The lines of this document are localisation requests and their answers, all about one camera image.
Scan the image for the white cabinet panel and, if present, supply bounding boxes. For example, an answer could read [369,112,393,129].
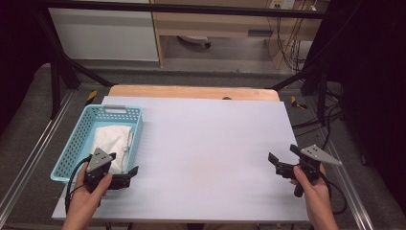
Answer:
[48,8,160,62]

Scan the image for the wooden table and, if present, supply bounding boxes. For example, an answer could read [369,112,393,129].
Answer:
[107,84,282,103]

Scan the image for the white power strip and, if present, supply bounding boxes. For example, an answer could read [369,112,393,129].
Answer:
[269,0,296,10]

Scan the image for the bundle of dark cables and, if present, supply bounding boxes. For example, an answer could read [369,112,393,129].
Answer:
[267,15,307,73]

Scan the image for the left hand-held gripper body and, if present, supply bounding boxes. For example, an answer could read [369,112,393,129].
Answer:
[83,147,131,194]

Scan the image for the person's left hand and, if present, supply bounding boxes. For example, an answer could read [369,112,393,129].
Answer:
[68,162,113,219]

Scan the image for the black metal crossbar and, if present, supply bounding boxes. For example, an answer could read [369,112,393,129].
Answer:
[37,2,329,19]

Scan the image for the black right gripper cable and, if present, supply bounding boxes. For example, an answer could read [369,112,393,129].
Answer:
[319,173,349,216]

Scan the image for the person's right hand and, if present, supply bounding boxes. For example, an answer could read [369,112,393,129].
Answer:
[290,164,333,213]

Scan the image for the black metal stand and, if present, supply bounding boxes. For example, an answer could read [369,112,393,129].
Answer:
[271,63,330,127]
[32,6,116,120]

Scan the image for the aluminium rail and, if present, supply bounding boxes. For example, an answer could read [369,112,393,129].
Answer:
[0,90,77,219]
[321,127,375,230]

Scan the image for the pale lilac table cover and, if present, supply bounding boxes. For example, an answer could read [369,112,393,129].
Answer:
[51,96,311,223]

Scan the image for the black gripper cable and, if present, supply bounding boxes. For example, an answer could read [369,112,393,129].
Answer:
[64,155,94,215]
[319,173,349,216]

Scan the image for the black curtain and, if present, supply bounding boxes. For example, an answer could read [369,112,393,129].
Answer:
[0,0,50,135]
[319,0,406,212]

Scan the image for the white cloth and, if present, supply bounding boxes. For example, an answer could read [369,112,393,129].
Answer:
[90,125,134,175]

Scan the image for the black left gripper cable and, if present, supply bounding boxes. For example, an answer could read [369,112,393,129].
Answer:
[64,155,94,215]

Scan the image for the light blue perforated plastic basket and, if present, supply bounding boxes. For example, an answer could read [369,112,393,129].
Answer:
[50,104,144,184]

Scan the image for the white chair base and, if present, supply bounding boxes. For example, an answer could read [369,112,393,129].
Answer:
[177,34,213,49]

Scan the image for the yellow black floor marker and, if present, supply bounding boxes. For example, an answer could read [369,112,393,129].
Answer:
[290,95,308,110]
[85,89,99,105]

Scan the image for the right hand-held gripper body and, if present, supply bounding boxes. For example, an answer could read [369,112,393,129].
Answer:
[275,144,343,198]

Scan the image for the black floor cables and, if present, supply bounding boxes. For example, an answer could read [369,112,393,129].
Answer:
[291,92,345,151]

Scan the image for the beige wooden desk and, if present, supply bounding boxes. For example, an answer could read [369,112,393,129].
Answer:
[149,0,329,70]

